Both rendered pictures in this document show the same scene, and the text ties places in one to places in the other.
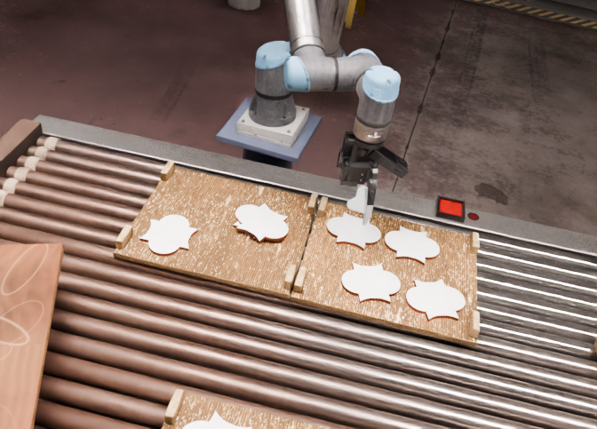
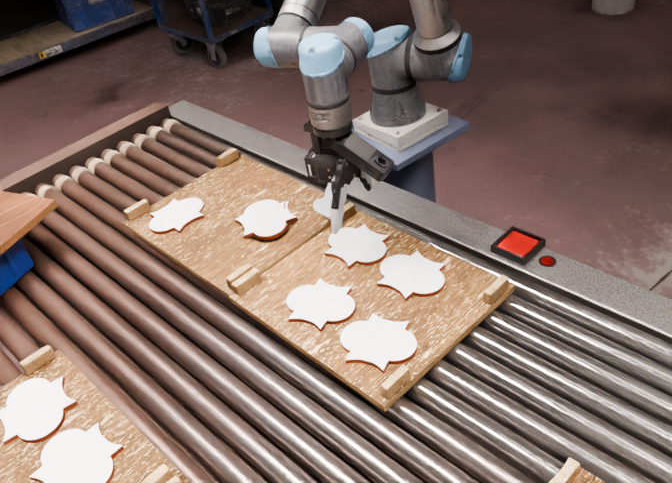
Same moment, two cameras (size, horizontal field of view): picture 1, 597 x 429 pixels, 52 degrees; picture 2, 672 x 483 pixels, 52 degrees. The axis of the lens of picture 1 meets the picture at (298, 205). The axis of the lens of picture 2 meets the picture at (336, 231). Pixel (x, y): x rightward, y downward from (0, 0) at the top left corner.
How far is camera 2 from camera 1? 97 cm
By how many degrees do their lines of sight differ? 35
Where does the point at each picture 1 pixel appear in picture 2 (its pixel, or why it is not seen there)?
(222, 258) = (201, 246)
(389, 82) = (313, 50)
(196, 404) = (60, 366)
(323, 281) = (275, 290)
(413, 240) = (417, 269)
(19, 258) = (17, 206)
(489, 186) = not seen: outside the picture
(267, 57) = not seen: hidden behind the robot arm
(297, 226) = (301, 230)
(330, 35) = (424, 14)
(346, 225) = (352, 237)
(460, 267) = (452, 315)
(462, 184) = not seen: outside the picture
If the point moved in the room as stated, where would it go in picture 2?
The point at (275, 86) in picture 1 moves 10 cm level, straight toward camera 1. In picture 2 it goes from (382, 78) to (361, 95)
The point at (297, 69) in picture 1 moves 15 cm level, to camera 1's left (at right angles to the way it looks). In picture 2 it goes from (259, 40) to (206, 30)
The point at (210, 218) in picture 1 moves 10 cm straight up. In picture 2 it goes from (227, 207) to (216, 170)
